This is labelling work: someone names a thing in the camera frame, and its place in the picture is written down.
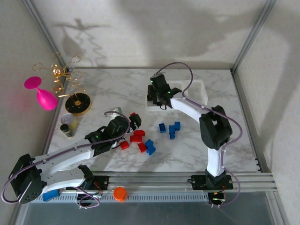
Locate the small black bottle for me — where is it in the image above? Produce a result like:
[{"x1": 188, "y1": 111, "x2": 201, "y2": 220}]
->
[{"x1": 60, "y1": 124, "x2": 74, "y2": 139}]

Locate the orange plastic cylinder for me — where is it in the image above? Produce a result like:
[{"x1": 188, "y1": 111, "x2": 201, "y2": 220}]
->
[{"x1": 113, "y1": 187, "x2": 128, "y2": 203}]

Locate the pink plastic goblet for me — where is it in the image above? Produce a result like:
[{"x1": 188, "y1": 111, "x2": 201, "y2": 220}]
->
[{"x1": 24, "y1": 76, "x2": 59, "y2": 111}]

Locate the blue plastic clamp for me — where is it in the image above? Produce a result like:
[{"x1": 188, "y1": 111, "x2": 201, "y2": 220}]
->
[{"x1": 43, "y1": 189, "x2": 60, "y2": 202}]

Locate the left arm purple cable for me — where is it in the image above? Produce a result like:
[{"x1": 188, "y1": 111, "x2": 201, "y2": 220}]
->
[{"x1": 1, "y1": 111, "x2": 131, "y2": 209}]

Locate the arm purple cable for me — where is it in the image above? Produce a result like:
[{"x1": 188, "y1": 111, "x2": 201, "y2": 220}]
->
[
  {"x1": 157, "y1": 61, "x2": 243, "y2": 208},
  {"x1": 1, "y1": 111, "x2": 131, "y2": 209}
]

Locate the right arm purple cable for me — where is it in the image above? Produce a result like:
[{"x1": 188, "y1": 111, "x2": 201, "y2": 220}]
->
[{"x1": 157, "y1": 61, "x2": 243, "y2": 208}]

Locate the gold wire stand black base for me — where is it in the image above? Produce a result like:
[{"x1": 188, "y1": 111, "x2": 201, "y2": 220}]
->
[{"x1": 32, "y1": 52, "x2": 92, "y2": 116}]

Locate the aluminium table edge rail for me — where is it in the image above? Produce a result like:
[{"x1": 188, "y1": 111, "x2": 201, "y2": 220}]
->
[
  {"x1": 231, "y1": 69, "x2": 274, "y2": 175},
  {"x1": 69, "y1": 67, "x2": 234, "y2": 71}
]

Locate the aluminium mounting rail beam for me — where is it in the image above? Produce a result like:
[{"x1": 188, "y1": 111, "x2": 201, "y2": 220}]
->
[{"x1": 22, "y1": 172, "x2": 278, "y2": 194}]

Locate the grey slotted cable duct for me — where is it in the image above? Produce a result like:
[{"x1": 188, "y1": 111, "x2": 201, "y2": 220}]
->
[{"x1": 28, "y1": 193, "x2": 210, "y2": 203}]

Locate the aluminium frame post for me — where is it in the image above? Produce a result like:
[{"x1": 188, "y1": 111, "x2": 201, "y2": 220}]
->
[
  {"x1": 231, "y1": 0, "x2": 277, "y2": 74},
  {"x1": 22, "y1": 0, "x2": 71, "y2": 72}
]

